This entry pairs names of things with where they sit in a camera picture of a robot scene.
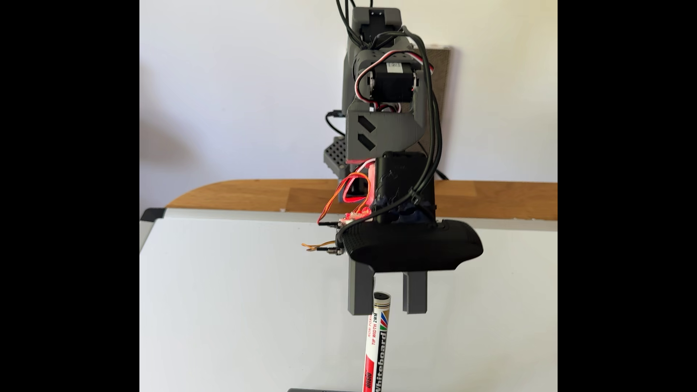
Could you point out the brown panel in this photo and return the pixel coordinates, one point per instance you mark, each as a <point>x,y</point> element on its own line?
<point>444,81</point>

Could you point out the grey Da Pinchi marker holder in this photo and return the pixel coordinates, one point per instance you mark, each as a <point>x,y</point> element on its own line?
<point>326,390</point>

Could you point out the black oval webcam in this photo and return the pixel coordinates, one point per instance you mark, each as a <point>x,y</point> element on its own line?
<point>414,248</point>

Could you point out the small circuit board with pins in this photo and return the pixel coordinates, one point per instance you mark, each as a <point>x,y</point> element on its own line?
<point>337,242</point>

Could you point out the white whiteboard marker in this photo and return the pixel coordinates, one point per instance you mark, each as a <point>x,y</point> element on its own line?
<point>377,348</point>

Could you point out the grey perforated controller box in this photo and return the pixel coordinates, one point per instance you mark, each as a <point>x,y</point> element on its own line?
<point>335,155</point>

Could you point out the whiteboard with aluminium frame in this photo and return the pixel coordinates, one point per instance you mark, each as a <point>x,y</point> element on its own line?
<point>245,305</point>

